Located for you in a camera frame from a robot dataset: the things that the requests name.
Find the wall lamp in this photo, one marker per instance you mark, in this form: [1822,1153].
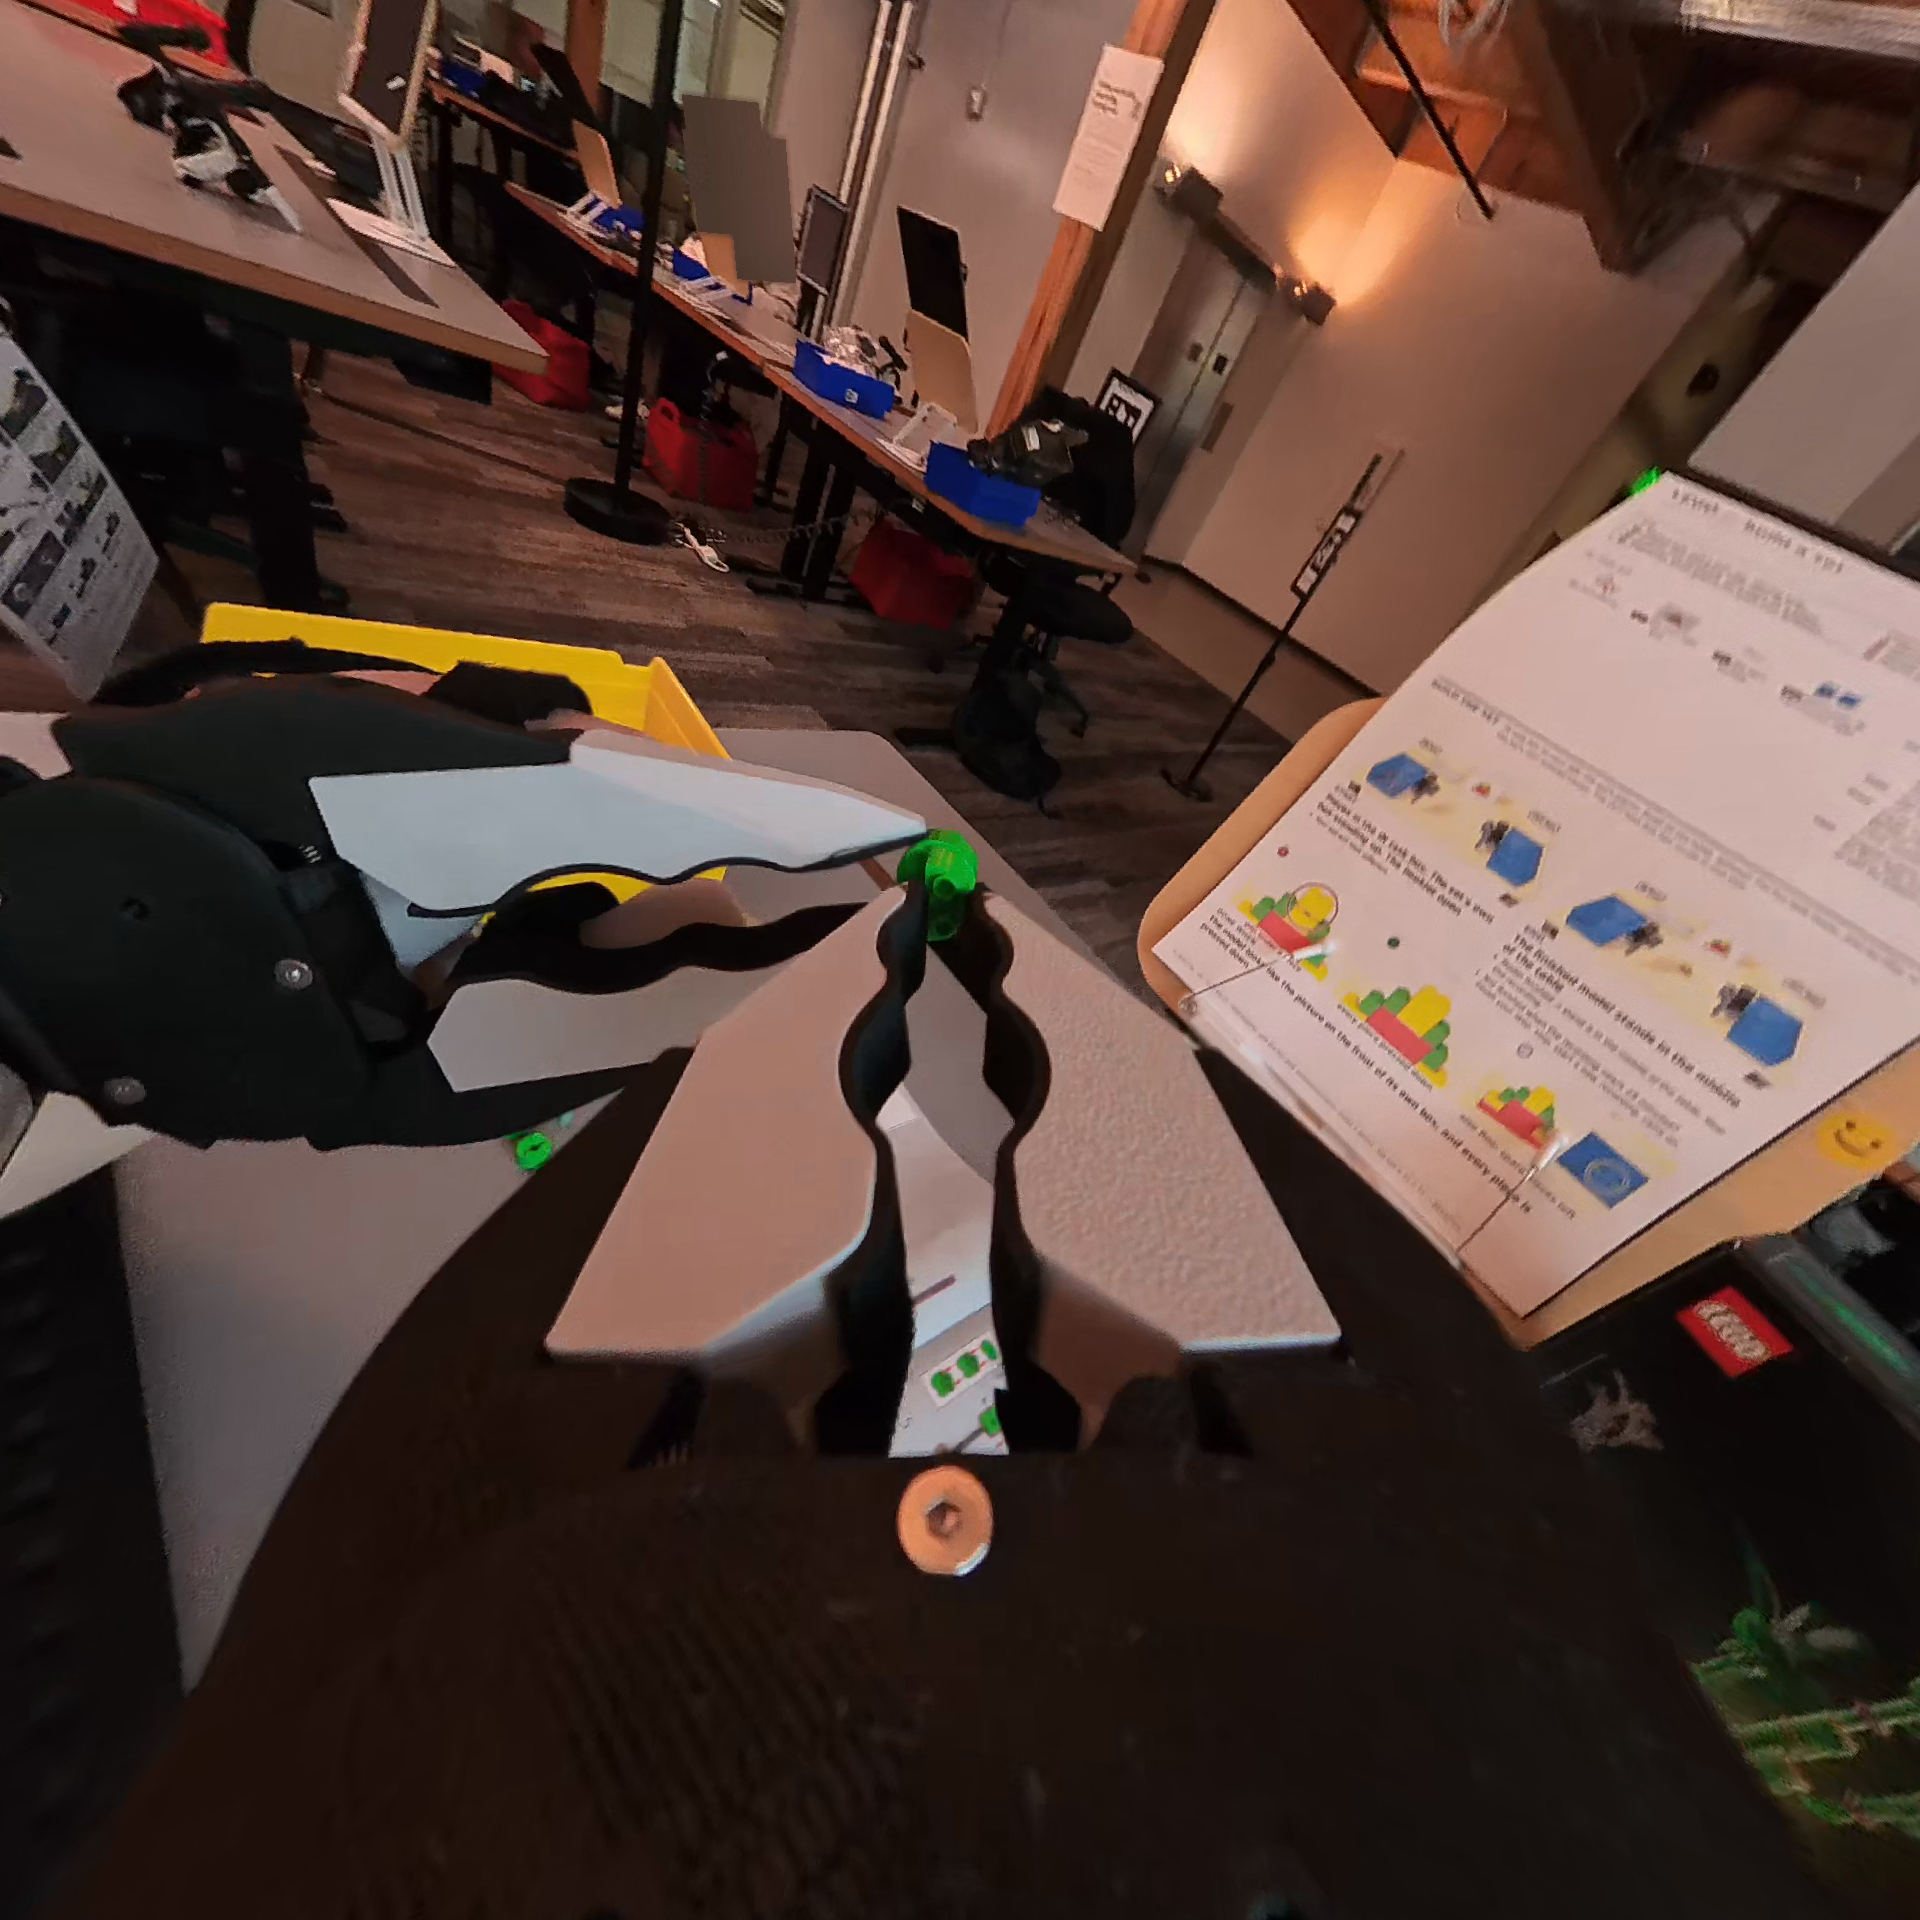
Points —
[1190,189]

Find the black jacket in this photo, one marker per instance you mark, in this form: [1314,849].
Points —
[1088,465]

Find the printed instruction sheet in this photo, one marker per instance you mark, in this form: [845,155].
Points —
[1651,781]

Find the black and white tool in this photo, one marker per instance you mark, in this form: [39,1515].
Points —
[212,143]

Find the yellow smiley sticker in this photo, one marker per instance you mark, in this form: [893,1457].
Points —
[1858,1141]

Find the black and tan panel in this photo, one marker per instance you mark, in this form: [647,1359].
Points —
[931,271]

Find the grey desk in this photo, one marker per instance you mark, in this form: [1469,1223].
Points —
[300,1321]

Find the black office chair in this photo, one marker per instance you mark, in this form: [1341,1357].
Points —
[1074,615]

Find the red plastic bin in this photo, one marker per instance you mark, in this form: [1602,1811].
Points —
[909,579]
[702,458]
[557,361]

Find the black pole stand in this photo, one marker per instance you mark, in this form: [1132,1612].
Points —
[615,510]

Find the wooden display board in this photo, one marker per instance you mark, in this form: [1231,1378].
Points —
[1260,797]

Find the yellow plastic bin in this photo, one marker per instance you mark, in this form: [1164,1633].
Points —
[376,630]

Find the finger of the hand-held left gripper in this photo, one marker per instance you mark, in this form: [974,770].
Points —
[599,811]
[599,1027]

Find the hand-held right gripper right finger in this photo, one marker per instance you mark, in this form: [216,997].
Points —
[1155,1201]

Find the long wooden-edged table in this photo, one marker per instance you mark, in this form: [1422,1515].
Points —
[757,353]

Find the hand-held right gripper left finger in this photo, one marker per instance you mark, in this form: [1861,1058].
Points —
[734,1201]

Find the black white code sign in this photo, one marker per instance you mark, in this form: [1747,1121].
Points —
[1125,405]

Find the black sign stand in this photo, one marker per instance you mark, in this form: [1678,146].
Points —
[1328,548]

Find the green round brick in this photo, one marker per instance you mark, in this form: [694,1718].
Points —
[941,875]
[532,1151]

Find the grey elevator door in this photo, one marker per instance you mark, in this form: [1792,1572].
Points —
[1202,390]

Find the grey panel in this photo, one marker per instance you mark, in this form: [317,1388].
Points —
[744,189]

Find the black white photo leaflet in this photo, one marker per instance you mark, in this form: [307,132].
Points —
[61,524]

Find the black toy set box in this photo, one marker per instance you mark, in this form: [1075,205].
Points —
[1651,1426]

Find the grey wooden-edged table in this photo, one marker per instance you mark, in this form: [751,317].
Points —
[91,165]

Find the blue plastic bin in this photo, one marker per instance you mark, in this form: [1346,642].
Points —
[840,382]
[974,489]

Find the white paper notice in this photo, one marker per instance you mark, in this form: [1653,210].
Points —
[1110,137]

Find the open instruction booklet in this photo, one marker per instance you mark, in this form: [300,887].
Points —
[946,1321]

